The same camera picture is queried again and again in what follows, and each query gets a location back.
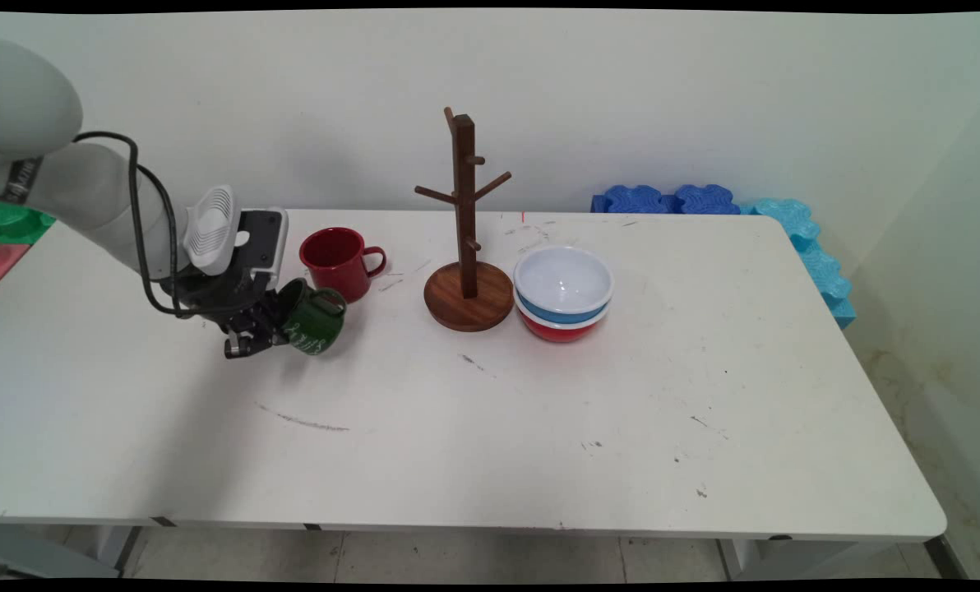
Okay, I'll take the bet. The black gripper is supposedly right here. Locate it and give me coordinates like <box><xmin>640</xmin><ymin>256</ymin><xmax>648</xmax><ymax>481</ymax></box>
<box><xmin>161</xmin><ymin>271</ymin><xmax>290</xmax><ymax>361</ymax></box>

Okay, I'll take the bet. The green enamel mug white lettering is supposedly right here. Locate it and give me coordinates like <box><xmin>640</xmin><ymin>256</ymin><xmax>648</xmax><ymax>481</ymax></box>
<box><xmin>276</xmin><ymin>277</ymin><xmax>348</xmax><ymax>357</ymax></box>

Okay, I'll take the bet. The red enamel mug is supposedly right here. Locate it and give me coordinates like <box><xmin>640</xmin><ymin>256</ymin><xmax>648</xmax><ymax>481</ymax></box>
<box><xmin>298</xmin><ymin>227</ymin><xmax>389</xmax><ymax>304</ymax></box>

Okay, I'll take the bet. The dark wooden mug tree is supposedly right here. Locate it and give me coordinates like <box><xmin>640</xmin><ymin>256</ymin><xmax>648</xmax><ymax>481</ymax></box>
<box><xmin>414</xmin><ymin>107</ymin><xmax>515</xmax><ymax>333</ymax></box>

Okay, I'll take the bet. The grey metal table leg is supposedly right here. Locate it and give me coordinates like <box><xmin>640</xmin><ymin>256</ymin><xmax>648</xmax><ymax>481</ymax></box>
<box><xmin>715</xmin><ymin>538</ymin><xmax>797</xmax><ymax>581</ymax></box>
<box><xmin>94</xmin><ymin>526</ymin><xmax>143</xmax><ymax>578</ymax></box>

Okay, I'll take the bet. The green foam block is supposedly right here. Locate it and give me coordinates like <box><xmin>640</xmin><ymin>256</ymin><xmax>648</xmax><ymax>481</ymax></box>
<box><xmin>0</xmin><ymin>199</ymin><xmax>56</xmax><ymax>246</ymax></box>

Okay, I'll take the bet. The pink foam block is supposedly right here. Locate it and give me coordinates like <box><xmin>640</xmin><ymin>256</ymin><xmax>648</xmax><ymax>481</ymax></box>
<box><xmin>0</xmin><ymin>237</ymin><xmax>30</xmax><ymax>289</ymax></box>

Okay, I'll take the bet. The red bowl white rim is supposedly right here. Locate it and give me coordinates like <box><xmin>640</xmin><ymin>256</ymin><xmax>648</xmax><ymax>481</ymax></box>
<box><xmin>515</xmin><ymin>298</ymin><xmax>609</xmax><ymax>344</ymax></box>

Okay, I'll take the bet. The blue bowl white inside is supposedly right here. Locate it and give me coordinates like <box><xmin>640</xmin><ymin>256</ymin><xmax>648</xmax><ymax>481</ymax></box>
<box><xmin>513</xmin><ymin>245</ymin><xmax>615</xmax><ymax>324</ymax></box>

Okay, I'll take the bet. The dark blue foam block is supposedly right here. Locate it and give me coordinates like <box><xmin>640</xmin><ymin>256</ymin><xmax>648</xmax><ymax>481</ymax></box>
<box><xmin>591</xmin><ymin>184</ymin><xmax>677</xmax><ymax>215</ymax></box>
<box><xmin>674</xmin><ymin>184</ymin><xmax>742</xmax><ymax>216</ymax></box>

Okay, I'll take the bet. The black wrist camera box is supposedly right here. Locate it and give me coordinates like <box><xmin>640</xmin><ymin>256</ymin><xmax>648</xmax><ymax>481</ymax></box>
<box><xmin>233</xmin><ymin>207</ymin><xmax>290</xmax><ymax>294</ymax></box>

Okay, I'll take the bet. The white vented camera mount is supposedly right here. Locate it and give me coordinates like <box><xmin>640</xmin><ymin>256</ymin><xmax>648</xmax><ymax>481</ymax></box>
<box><xmin>181</xmin><ymin>184</ymin><xmax>241</xmax><ymax>277</ymax></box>

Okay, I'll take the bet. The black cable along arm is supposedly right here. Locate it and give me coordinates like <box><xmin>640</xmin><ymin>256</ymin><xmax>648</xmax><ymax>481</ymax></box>
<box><xmin>71</xmin><ymin>131</ymin><xmax>196</xmax><ymax>321</ymax></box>

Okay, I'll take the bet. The black strap around arm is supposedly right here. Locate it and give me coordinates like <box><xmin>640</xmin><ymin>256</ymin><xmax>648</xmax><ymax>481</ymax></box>
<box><xmin>3</xmin><ymin>155</ymin><xmax>44</xmax><ymax>204</ymax></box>

